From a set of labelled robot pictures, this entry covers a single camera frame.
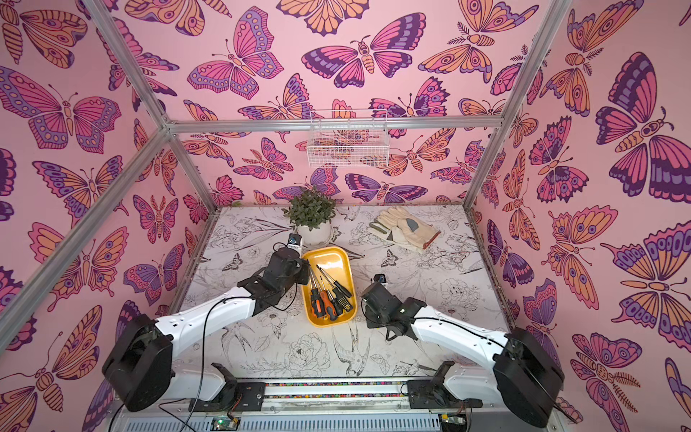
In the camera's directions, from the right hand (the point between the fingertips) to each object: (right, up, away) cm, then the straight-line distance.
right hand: (368, 315), depth 84 cm
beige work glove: (+22, +25, +26) cm, 42 cm away
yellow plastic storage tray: (-13, +15, +6) cm, 20 cm away
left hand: (-20, +17, +3) cm, 26 cm away
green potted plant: (-19, +34, +8) cm, 40 cm away
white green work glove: (+12, +24, +25) cm, 37 cm away
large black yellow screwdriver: (-8, +3, +4) cm, 10 cm away
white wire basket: (-7, +59, +22) cm, 63 cm away
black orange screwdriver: (-13, +3, +2) cm, 13 cm away
